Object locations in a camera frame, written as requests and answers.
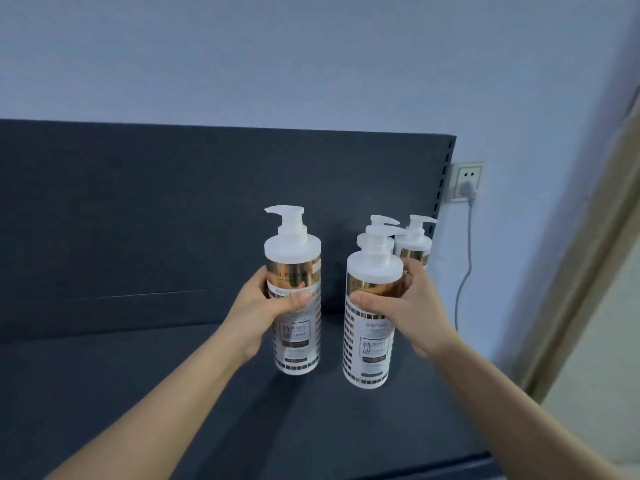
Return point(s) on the person's right hand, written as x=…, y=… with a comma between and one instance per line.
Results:
x=420, y=319

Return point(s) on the person's left hand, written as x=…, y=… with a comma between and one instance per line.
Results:
x=250, y=319

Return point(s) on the dark grey shelf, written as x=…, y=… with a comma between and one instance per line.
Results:
x=150, y=219

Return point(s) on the person's right forearm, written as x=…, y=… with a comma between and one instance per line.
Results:
x=510, y=419

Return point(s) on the person's left forearm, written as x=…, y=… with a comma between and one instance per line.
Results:
x=150, y=419

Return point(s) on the grey power plug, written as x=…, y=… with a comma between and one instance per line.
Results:
x=468, y=190

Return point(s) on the white door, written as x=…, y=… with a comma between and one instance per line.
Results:
x=610, y=384

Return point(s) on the cream door frame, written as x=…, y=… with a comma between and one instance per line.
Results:
x=570, y=294

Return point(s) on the white wall socket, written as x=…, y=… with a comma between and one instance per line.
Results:
x=467, y=170

